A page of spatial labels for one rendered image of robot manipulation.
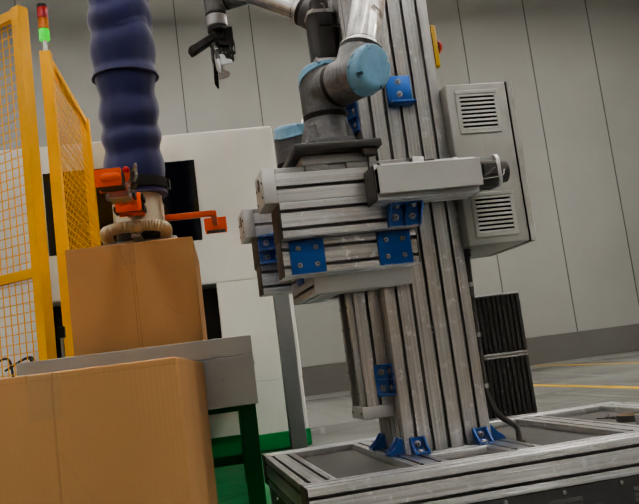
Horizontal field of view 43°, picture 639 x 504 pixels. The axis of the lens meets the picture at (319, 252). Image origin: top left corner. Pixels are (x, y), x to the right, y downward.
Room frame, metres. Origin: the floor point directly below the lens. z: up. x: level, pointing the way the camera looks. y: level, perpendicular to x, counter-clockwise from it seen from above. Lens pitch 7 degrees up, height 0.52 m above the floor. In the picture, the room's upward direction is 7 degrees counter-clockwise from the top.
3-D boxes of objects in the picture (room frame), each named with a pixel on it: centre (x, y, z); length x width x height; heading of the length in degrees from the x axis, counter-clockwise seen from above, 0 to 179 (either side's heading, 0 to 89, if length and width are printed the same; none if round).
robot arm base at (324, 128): (2.06, -0.06, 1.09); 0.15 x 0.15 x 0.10
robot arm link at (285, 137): (2.55, 0.04, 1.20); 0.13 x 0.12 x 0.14; 162
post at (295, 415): (3.09, 0.17, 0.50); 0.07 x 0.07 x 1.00; 7
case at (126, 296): (2.83, 0.63, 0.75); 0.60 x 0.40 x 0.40; 7
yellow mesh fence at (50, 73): (4.17, 1.23, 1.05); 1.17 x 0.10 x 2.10; 7
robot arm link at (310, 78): (2.05, -0.07, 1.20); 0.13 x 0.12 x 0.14; 42
